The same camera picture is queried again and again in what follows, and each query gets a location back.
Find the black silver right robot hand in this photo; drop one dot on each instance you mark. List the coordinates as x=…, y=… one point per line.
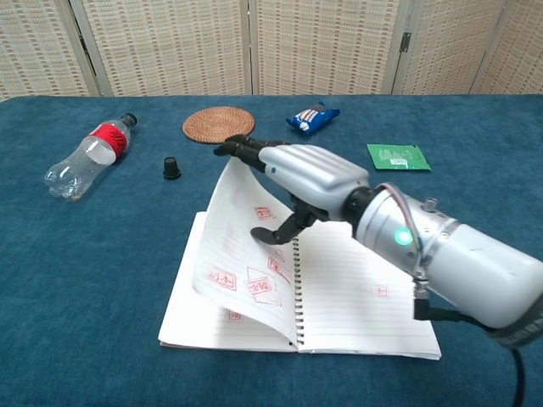
x=314, y=174

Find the green flat sachet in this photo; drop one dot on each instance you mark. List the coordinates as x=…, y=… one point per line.
x=396, y=157

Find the brown spiral notebook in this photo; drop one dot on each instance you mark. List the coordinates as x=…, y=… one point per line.
x=360, y=297

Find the blue table cloth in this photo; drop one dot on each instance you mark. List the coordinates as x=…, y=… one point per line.
x=85, y=275

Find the woven bamboo folding screen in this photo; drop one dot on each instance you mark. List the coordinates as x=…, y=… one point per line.
x=169, y=42

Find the round woven rattan coaster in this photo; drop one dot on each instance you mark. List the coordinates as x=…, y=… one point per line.
x=212, y=123

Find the clear plastic bottle red label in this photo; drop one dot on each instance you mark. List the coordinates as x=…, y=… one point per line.
x=85, y=161

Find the small black bottle cap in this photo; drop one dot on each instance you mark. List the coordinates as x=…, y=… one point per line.
x=171, y=167

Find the black screen hinge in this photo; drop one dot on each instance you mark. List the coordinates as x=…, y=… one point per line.
x=84, y=46
x=406, y=42

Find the blue snack packet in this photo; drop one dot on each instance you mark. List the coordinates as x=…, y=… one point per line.
x=311, y=118

